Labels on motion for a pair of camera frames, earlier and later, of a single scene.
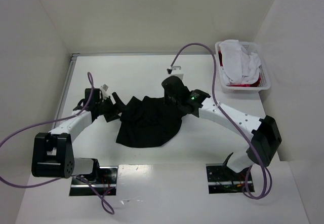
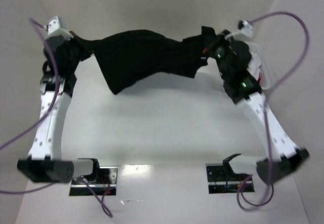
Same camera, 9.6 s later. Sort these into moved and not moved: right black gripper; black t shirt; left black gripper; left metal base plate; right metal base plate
Moved: left black gripper; black t shirt; right black gripper
Not moved: right metal base plate; left metal base plate
